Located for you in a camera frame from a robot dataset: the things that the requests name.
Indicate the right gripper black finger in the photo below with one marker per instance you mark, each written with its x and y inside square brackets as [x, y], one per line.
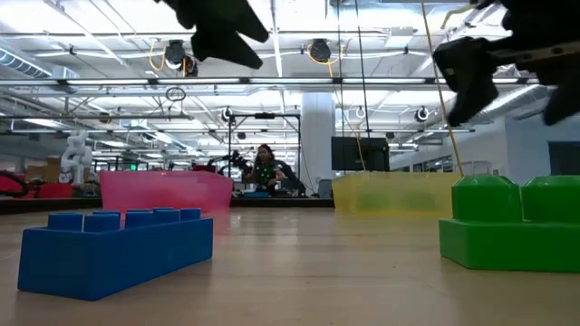
[469, 77]
[566, 102]

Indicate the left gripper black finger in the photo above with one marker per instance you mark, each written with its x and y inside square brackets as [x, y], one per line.
[217, 50]
[235, 22]

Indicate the green toy brick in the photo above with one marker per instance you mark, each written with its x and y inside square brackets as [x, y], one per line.
[498, 244]

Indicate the blue toy brick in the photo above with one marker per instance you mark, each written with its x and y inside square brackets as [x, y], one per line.
[113, 258]

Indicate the black background robot arm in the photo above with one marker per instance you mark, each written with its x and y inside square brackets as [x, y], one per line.
[238, 160]

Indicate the white building pillar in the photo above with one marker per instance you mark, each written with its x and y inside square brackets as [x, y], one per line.
[317, 136]

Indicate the person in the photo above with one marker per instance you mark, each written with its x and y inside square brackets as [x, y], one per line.
[265, 174]

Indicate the translucent yellow plastic bin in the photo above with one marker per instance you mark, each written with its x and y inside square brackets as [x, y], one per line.
[394, 192]

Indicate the black monitor screen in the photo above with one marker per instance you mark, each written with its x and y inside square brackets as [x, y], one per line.
[349, 154]

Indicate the translucent pink plastic bin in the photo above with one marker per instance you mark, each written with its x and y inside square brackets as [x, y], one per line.
[163, 190]

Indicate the white robot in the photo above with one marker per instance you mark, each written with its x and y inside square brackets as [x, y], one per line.
[76, 158]

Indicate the brown cardboard box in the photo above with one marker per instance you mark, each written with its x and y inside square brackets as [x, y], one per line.
[45, 169]

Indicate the red bin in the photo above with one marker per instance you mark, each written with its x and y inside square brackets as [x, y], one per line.
[54, 190]

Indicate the black background rig frame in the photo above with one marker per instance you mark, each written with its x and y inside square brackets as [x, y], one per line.
[265, 116]

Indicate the black aluminium table frame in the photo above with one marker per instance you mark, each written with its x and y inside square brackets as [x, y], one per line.
[281, 202]

